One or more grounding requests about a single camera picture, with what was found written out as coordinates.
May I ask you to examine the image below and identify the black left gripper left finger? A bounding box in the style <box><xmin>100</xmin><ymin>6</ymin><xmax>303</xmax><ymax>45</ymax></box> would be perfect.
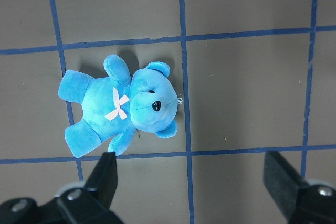
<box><xmin>84</xmin><ymin>152</ymin><xmax>117</xmax><ymax>208</ymax></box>

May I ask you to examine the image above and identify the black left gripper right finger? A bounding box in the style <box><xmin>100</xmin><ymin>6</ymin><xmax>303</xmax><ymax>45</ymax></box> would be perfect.
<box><xmin>263</xmin><ymin>151</ymin><xmax>310</xmax><ymax>219</ymax></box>

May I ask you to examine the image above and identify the blue teddy bear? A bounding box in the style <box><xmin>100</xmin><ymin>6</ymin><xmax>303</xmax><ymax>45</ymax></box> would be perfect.
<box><xmin>58</xmin><ymin>55</ymin><xmax>181</xmax><ymax>158</ymax></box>

